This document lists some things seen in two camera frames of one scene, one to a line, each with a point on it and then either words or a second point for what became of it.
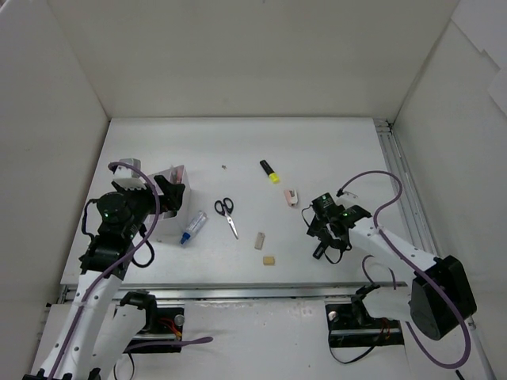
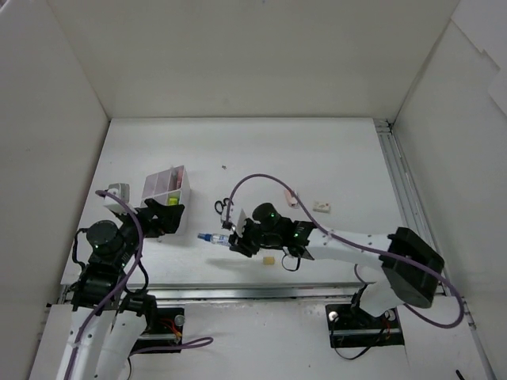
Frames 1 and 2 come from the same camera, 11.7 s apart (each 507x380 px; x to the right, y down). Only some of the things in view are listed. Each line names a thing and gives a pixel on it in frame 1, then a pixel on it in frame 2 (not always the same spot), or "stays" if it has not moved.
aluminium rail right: (403, 187) stays
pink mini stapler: (291, 196) stays
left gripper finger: (173, 193) → (168, 216)
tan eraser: (268, 260) stays
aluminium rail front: (242, 292) stays
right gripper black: (322, 236) → (243, 238)
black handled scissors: (226, 207) stays
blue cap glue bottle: (194, 227) → (215, 238)
